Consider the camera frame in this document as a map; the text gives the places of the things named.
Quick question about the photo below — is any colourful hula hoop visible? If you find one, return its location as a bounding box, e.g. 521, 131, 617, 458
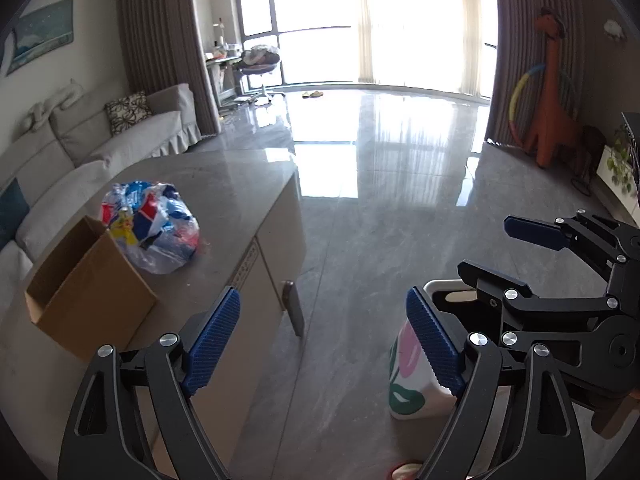
507, 64, 583, 153

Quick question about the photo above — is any colourful plastic bag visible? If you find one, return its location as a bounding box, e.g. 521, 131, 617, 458
100, 180, 201, 275

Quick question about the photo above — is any white desk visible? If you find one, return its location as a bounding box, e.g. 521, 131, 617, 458
202, 47, 246, 111

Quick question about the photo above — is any orange giraffe toy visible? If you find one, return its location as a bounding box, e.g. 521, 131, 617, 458
522, 7, 586, 167

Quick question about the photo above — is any brown curtain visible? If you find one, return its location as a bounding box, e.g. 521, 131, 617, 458
484, 0, 596, 151
116, 0, 223, 136

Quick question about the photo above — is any brown cardboard box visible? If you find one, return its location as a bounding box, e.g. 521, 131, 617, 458
25, 215, 160, 363

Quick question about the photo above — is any black television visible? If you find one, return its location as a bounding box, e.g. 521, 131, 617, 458
620, 111, 640, 161

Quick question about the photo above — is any floral white waste bin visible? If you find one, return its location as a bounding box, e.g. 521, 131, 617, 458
389, 280, 501, 421

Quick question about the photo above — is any dark cabinet handle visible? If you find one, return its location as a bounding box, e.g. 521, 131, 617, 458
281, 280, 306, 337

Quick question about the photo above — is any light grey sofa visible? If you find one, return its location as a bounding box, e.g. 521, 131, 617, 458
0, 83, 203, 321

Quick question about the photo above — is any green potted plant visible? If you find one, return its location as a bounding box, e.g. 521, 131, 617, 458
606, 125, 640, 196

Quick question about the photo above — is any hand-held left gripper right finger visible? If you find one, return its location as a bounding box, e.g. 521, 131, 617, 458
406, 287, 587, 480

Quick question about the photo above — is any person's right hand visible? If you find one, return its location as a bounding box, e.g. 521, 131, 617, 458
591, 387, 640, 442

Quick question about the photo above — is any large window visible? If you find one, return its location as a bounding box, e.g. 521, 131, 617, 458
232, 0, 501, 101

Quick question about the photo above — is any blue wall picture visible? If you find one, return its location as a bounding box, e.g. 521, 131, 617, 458
6, 0, 75, 77

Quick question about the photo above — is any dark plant stand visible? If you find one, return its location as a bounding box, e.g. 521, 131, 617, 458
570, 125, 607, 197

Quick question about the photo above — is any swivel chair with clothes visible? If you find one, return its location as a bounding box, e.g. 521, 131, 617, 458
235, 45, 283, 107

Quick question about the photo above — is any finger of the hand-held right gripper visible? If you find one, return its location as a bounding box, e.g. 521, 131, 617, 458
504, 209, 640, 282
457, 259, 622, 334

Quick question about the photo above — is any white plush toy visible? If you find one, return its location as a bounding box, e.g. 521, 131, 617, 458
20, 79, 83, 133

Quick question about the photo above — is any teal cushion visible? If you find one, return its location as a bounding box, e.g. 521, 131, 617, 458
0, 177, 31, 251

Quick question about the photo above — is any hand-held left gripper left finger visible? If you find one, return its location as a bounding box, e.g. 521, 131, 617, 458
57, 286, 242, 480

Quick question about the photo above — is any flower patterned cushion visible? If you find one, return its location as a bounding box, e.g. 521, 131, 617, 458
104, 91, 153, 136

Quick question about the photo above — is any white low cabinet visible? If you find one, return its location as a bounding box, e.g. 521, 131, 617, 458
597, 145, 640, 226

